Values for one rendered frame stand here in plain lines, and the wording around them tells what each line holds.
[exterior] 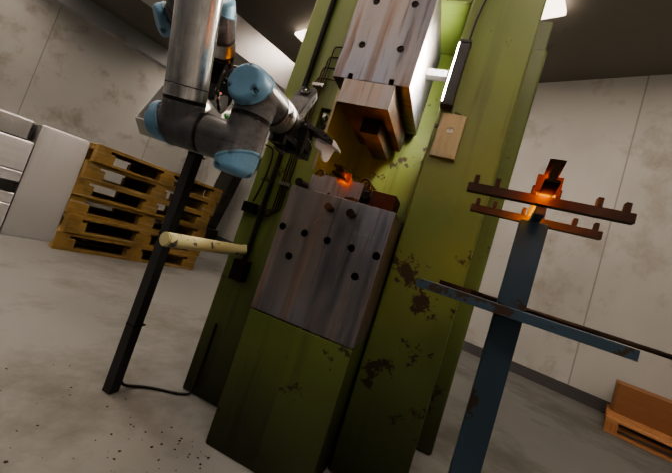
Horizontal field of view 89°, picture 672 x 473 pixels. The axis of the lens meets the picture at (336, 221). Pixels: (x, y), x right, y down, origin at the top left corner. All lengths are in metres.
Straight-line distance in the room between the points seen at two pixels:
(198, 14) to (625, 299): 4.58
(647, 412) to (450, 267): 3.22
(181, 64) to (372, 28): 0.92
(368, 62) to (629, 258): 3.96
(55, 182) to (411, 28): 1.27
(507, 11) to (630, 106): 3.91
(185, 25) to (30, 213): 0.44
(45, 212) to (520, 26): 1.53
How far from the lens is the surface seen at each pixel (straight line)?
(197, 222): 4.13
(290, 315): 1.17
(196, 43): 0.70
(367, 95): 1.33
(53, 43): 9.87
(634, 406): 4.28
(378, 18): 1.50
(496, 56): 1.53
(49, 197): 0.36
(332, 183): 1.23
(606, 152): 5.17
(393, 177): 1.69
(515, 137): 1.88
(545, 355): 4.78
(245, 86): 0.64
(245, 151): 0.63
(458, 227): 1.29
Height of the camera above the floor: 0.75
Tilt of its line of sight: 4 degrees up
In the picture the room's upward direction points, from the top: 18 degrees clockwise
